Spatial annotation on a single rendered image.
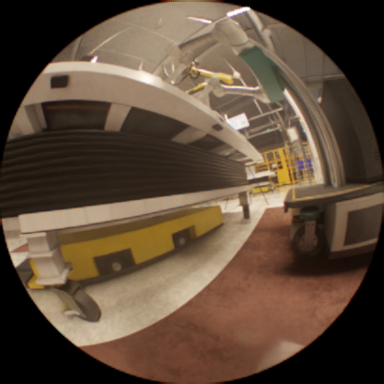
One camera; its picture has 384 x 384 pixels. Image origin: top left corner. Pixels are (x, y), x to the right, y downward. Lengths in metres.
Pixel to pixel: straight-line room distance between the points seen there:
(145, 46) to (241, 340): 10.45
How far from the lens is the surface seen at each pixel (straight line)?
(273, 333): 0.44
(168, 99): 0.48
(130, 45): 10.11
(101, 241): 0.69
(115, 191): 0.53
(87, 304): 0.51
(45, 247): 0.46
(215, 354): 0.41
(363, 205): 0.62
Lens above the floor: 0.41
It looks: 2 degrees up
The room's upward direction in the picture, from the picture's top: 9 degrees counter-clockwise
